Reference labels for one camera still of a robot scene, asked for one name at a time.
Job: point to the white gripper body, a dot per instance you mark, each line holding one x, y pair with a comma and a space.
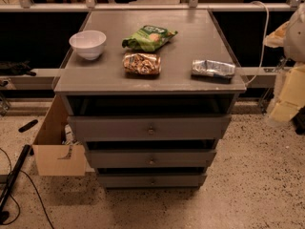
295, 38

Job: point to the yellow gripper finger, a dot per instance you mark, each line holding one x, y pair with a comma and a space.
283, 112
276, 38

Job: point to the grey drawer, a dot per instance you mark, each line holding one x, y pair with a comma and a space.
152, 181
150, 158
134, 128

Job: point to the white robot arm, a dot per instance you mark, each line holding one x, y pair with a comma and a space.
294, 46

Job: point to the grey drawer cabinet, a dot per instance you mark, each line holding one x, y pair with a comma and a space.
102, 87

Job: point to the grey bottom drawer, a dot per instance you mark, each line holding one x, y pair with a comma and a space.
152, 181

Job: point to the grey top drawer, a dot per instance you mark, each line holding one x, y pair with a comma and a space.
134, 128

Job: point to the silver blue snack bag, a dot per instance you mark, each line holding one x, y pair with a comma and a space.
213, 68

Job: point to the green chip bag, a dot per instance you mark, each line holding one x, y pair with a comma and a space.
148, 38

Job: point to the brown snack bag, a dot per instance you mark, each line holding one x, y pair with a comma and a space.
142, 63

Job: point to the white bowl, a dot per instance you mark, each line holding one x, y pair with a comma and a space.
88, 44

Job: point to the cardboard box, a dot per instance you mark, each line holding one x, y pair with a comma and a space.
53, 154

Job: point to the small black floor object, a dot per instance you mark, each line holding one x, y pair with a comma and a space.
28, 126

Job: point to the black object on ledge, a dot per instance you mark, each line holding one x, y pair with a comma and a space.
16, 68

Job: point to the black floor pole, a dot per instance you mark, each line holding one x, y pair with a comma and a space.
9, 181

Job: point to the metal railing frame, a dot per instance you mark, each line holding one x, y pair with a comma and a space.
43, 80

